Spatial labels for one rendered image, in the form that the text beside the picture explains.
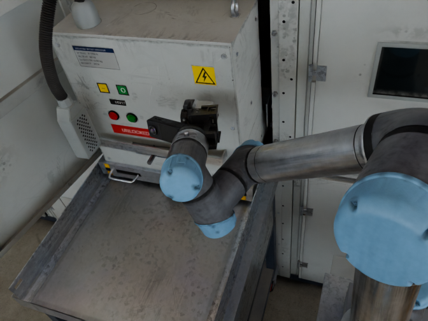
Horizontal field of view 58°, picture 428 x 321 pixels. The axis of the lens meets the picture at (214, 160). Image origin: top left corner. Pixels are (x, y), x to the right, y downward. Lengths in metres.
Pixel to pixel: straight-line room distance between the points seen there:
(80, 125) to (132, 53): 0.27
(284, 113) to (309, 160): 0.57
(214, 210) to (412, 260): 0.39
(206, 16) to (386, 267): 0.72
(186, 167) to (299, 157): 0.19
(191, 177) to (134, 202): 0.66
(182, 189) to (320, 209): 0.88
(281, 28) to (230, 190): 0.48
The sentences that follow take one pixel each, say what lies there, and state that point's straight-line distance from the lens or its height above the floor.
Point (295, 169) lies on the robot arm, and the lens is 0.69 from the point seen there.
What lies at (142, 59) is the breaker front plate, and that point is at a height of 1.34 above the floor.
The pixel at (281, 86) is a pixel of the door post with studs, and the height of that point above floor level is 1.14.
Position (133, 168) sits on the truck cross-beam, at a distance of 1.30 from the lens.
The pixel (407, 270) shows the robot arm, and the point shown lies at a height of 1.42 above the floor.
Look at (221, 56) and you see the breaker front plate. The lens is 0.89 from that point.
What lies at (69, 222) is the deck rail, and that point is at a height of 0.86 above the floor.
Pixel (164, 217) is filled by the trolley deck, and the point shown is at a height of 0.85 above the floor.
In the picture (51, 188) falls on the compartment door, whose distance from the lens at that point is 1.45.
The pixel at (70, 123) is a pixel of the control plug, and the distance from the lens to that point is 1.11.
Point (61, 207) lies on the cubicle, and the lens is 2.30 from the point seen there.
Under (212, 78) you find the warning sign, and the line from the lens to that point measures 0.93.
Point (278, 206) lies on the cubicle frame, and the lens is 1.56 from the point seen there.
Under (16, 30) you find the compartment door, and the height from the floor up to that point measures 1.37.
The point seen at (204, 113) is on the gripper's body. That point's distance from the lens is 0.85.
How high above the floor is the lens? 1.82
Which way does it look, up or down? 46 degrees down
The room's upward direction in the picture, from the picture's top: 10 degrees counter-clockwise
